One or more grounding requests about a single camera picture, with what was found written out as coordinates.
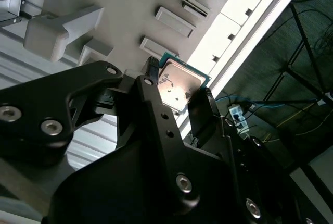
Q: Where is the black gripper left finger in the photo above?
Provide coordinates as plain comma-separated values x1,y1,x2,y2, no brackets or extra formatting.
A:
0,56,202,204

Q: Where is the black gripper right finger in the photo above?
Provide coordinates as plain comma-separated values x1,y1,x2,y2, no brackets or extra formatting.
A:
188,88,313,224

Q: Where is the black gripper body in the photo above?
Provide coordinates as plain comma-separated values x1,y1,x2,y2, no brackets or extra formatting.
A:
44,140,241,224

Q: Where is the silver topped CPU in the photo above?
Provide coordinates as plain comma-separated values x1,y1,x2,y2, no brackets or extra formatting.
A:
157,51,211,115

